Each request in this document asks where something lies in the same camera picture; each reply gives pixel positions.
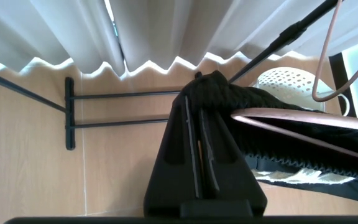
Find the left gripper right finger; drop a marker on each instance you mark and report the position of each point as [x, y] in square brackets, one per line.
[228, 174]

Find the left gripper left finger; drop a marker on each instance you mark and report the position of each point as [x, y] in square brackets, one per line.
[172, 174]

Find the black shorts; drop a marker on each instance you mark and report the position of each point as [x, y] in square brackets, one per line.
[216, 90]

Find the pink clothes hanger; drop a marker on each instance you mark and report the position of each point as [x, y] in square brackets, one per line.
[327, 42]
[306, 115]

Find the white laundry basket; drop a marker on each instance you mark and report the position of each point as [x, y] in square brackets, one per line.
[284, 84]

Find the black clothes rack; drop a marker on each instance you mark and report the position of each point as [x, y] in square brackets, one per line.
[70, 124]

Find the beige curtain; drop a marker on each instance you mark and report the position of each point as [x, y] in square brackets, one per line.
[166, 31]

